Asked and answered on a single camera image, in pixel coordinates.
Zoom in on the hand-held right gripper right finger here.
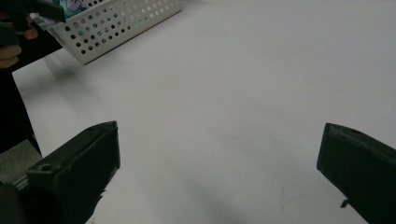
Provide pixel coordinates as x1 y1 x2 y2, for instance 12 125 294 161
316 122 396 224

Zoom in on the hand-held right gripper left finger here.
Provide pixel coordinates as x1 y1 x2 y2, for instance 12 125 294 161
25 120 121 224

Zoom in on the teal printed packet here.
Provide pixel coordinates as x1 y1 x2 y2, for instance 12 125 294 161
53 0 94 20

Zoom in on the white perforated plastic basket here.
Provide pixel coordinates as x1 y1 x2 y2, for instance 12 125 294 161
46 0 185 65

